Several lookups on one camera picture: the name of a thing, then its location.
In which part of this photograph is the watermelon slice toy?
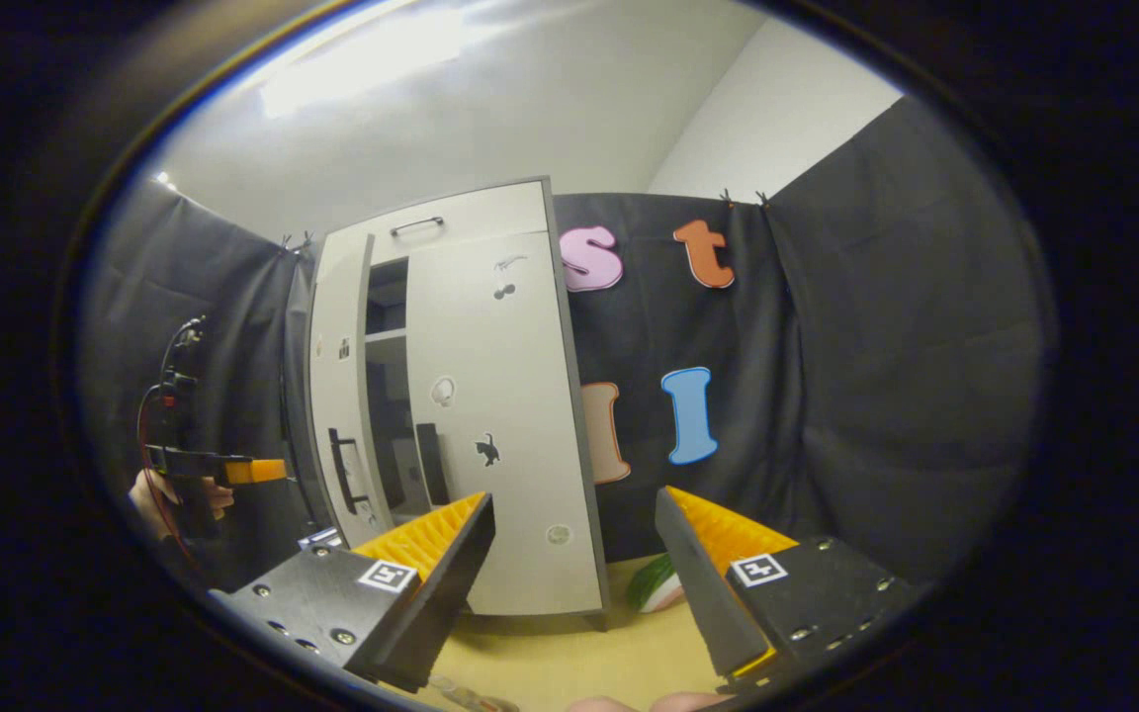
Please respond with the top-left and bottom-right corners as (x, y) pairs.
(625, 554), (687, 615)

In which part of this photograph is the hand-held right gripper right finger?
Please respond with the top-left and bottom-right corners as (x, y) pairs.
(654, 485), (922, 691)

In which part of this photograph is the black door handle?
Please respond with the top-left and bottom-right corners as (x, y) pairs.
(415, 422), (453, 508)
(326, 426), (359, 514)

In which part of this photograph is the black left door handle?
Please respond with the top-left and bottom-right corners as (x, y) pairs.
(326, 426), (359, 514)

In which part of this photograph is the black right door handle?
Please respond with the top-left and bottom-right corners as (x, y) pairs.
(415, 422), (453, 508)

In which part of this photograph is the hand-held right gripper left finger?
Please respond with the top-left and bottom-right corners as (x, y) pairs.
(207, 491), (497, 694)

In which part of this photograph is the white cabinet door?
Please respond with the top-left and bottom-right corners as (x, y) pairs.
(406, 229), (610, 619)
(307, 232), (398, 548)

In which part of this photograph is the black backdrop cloth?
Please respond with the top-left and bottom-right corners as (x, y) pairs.
(80, 94), (1055, 594)

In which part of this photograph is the white cabinet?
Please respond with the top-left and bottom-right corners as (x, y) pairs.
(305, 176), (612, 632)

